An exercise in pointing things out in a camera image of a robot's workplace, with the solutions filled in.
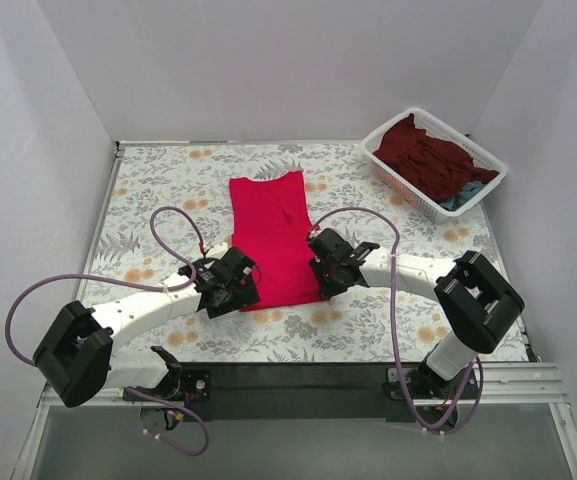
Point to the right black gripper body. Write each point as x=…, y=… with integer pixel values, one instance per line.
x=325, y=270

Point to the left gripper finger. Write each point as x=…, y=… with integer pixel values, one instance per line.
x=218, y=307
x=248, y=295

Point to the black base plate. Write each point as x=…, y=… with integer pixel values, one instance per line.
x=272, y=391

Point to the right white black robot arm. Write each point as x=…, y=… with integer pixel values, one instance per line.
x=478, y=302

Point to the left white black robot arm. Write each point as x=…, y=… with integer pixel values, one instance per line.
x=82, y=352

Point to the floral patterned table mat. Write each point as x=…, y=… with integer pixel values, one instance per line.
x=163, y=199

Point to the white plastic laundry basket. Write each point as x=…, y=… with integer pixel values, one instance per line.
x=437, y=129

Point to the aluminium frame rail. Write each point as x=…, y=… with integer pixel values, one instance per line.
x=518, y=426

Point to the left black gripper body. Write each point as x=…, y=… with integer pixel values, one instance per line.
x=241, y=288

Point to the dark maroon t shirt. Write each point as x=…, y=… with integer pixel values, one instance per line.
x=437, y=168

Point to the blue grey cloth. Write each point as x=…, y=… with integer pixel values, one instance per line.
x=468, y=191

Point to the bright red t shirt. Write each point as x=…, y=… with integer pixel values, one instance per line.
x=271, y=225

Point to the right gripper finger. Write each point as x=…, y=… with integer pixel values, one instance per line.
x=323, y=284
x=330, y=289

